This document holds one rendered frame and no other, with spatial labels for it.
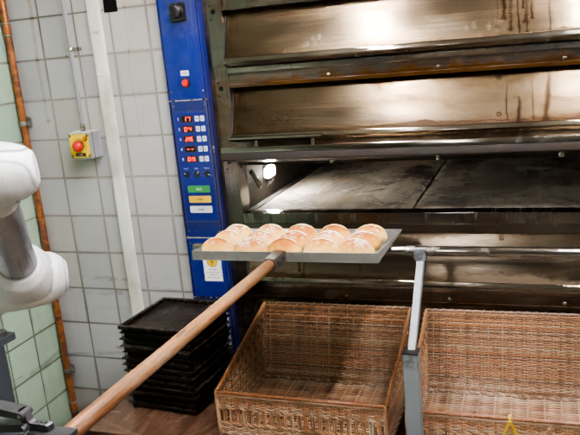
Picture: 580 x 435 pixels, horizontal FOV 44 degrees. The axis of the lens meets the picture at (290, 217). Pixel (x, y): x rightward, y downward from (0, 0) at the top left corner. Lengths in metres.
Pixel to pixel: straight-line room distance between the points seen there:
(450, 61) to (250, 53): 0.66
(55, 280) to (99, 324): 0.93
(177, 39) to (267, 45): 0.32
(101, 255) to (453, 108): 1.49
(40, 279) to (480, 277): 1.37
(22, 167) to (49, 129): 1.31
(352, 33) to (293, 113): 0.34
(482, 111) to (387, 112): 0.30
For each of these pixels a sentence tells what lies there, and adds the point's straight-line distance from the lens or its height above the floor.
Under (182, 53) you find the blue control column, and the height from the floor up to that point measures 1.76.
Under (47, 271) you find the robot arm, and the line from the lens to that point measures 2.14.
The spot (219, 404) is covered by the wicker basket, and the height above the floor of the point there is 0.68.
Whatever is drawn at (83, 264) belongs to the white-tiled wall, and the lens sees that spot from 3.01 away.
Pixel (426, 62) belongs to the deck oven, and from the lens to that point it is 2.34.
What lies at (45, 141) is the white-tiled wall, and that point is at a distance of 2.97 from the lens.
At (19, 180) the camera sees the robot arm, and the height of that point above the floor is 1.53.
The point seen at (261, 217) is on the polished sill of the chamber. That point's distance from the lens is 2.57.
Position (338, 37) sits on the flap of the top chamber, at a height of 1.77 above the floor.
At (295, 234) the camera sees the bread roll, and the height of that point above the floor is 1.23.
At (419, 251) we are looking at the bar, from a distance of 2.05.
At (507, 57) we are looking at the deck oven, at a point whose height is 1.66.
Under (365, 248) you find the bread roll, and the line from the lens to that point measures 1.93.
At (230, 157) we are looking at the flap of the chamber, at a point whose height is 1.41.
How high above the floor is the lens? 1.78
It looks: 14 degrees down
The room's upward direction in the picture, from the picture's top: 5 degrees counter-clockwise
